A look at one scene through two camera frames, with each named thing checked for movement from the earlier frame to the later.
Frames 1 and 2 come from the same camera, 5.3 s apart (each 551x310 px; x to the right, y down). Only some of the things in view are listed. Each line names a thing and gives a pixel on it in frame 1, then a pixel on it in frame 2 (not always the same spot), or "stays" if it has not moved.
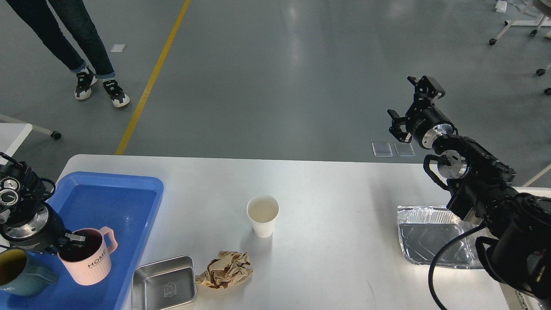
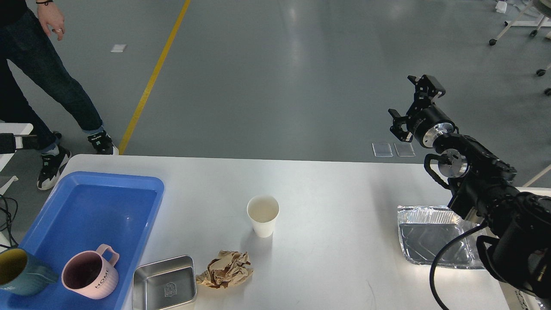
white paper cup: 263,210 stays
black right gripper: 425,121 stays
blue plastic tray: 126,203 stays
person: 69,28 -> 26,27
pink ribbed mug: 91,264 -> 87,274
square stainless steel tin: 164,285 stays
